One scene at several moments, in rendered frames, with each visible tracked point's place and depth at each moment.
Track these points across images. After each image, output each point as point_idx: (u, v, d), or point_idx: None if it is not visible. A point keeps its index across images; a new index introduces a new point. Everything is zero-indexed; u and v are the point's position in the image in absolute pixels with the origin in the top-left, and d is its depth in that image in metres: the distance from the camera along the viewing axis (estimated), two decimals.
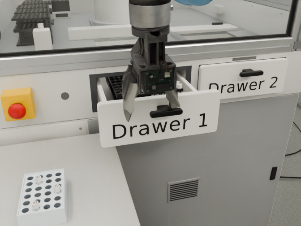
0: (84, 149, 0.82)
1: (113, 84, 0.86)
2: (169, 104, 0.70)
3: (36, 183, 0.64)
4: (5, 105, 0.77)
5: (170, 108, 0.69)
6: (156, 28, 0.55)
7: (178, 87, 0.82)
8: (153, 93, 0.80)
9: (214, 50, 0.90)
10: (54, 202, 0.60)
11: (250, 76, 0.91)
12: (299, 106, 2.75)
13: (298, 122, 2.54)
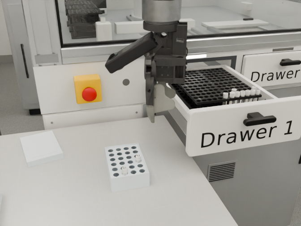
0: (145, 129, 0.92)
1: (186, 90, 0.83)
2: None
3: (222, 97, 0.78)
4: (78, 89, 0.86)
5: None
6: (177, 20, 0.61)
7: (256, 93, 0.79)
8: (232, 100, 0.78)
9: (257, 42, 1.00)
10: (139, 168, 0.69)
11: (290, 64, 1.00)
12: None
13: None
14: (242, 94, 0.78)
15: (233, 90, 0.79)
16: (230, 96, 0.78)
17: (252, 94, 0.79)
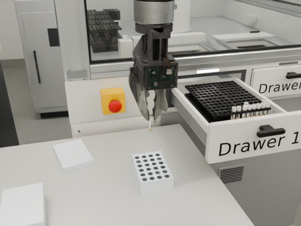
0: (164, 137, 1.01)
1: (202, 103, 0.92)
2: (152, 108, 0.70)
3: (236, 110, 0.87)
4: (105, 102, 0.96)
5: (154, 111, 0.69)
6: (160, 25, 0.56)
7: (266, 106, 0.89)
8: (245, 112, 0.87)
9: (265, 57, 1.10)
10: (164, 173, 0.79)
11: (294, 77, 1.10)
12: None
13: None
14: (253, 107, 0.88)
15: (245, 104, 0.89)
16: (243, 109, 0.87)
17: (263, 107, 0.88)
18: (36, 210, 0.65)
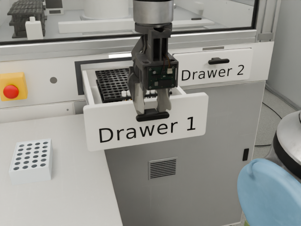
0: (70, 126, 0.94)
1: (102, 87, 0.85)
2: (156, 108, 0.70)
3: None
4: (0, 87, 0.89)
5: (158, 111, 0.69)
6: (160, 25, 0.56)
7: None
8: None
9: (186, 41, 1.03)
10: (40, 162, 0.72)
11: (217, 63, 1.03)
12: (285, 101, 2.88)
13: (284, 115, 2.66)
14: (151, 92, 0.81)
15: None
16: None
17: None
18: None
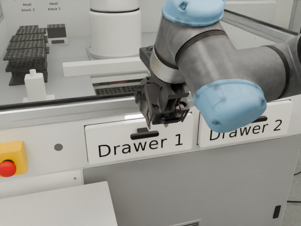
0: (79, 205, 0.77)
1: None
2: None
3: None
4: None
5: None
6: (179, 81, 0.50)
7: None
8: None
9: None
10: None
11: (254, 122, 0.86)
12: None
13: None
14: None
15: None
16: None
17: None
18: None
